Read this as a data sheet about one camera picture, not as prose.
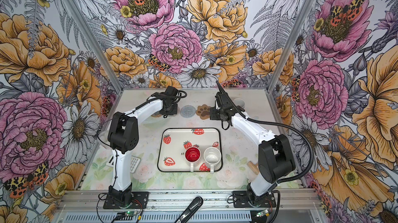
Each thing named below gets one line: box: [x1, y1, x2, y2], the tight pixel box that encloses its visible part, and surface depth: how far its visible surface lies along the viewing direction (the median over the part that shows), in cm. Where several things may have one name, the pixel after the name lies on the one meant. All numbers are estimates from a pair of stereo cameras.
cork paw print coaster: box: [195, 104, 211, 120], surface depth 111 cm
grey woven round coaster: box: [179, 104, 196, 119], surface depth 111 cm
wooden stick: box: [247, 160, 260, 176], surface depth 85 cm
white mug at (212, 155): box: [203, 146, 222, 174], surface depth 83 cm
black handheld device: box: [174, 196, 204, 223], surface depth 69 cm
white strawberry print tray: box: [157, 127, 223, 173], surface depth 94 cm
